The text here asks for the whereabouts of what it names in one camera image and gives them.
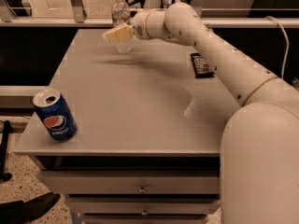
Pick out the clear plastic water bottle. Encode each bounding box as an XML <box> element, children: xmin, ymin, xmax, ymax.
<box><xmin>111</xmin><ymin>0</ymin><xmax>132</xmax><ymax>54</ymax></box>

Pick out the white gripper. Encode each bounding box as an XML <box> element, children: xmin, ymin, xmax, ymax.
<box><xmin>103</xmin><ymin>10</ymin><xmax>168</xmax><ymax>41</ymax></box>

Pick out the black rxbar chocolate bar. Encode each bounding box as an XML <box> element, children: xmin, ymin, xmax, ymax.
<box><xmin>191</xmin><ymin>53</ymin><xmax>214</xmax><ymax>78</ymax></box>

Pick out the blue pepsi can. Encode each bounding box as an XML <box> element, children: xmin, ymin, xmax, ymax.
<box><xmin>33</xmin><ymin>89</ymin><xmax>77</xmax><ymax>142</ymax></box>

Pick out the metal top drawer knob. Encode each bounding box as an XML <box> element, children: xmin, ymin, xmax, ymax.
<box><xmin>137</xmin><ymin>184</ymin><xmax>148</xmax><ymax>194</ymax></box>

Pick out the grey top drawer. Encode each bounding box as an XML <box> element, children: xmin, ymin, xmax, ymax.
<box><xmin>38</xmin><ymin>171</ymin><xmax>220</xmax><ymax>195</ymax></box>

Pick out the grey bottom drawer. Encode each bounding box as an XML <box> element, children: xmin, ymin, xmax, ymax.
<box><xmin>82</xmin><ymin>215</ymin><xmax>207</xmax><ymax>224</ymax></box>

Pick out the grey drawer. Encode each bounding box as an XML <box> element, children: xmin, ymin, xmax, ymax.
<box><xmin>82</xmin><ymin>215</ymin><xmax>207</xmax><ymax>224</ymax></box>
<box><xmin>38</xmin><ymin>171</ymin><xmax>220</xmax><ymax>195</ymax></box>
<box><xmin>66</xmin><ymin>196</ymin><xmax>220</xmax><ymax>215</ymax></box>

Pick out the black stand on floor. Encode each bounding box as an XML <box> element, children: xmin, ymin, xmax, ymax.
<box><xmin>0</xmin><ymin>120</ymin><xmax>14</xmax><ymax>181</ymax></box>

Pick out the metal railing post far left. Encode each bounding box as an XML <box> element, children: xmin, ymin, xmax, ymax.
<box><xmin>0</xmin><ymin>0</ymin><xmax>16</xmax><ymax>22</ymax></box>

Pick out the grey middle drawer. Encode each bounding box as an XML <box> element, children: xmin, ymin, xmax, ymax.
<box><xmin>66</xmin><ymin>196</ymin><xmax>220</xmax><ymax>215</ymax></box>

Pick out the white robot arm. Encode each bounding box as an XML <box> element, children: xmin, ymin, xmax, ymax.
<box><xmin>103</xmin><ymin>3</ymin><xmax>299</xmax><ymax>224</ymax></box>

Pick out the metal drawer knob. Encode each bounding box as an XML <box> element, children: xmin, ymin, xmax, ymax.
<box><xmin>137</xmin><ymin>184</ymin><xmax>148</xmax><ymax>194</ymax></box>
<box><xmin>140</xmin><ymin>207</ymin><xmax>149</xmax><ymax>217</ymax></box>

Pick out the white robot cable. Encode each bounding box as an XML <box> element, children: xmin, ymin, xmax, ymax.
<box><xmin>264</xmin><ymin>15</ymin><xmax>291</xmax><ymax>80</ymax></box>

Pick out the metal middle drawer knob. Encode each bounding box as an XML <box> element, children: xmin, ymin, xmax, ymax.
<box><xmin>140</xmin><ymin>207</ymin><xmax>149</xmax><ymax>217</ymax></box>

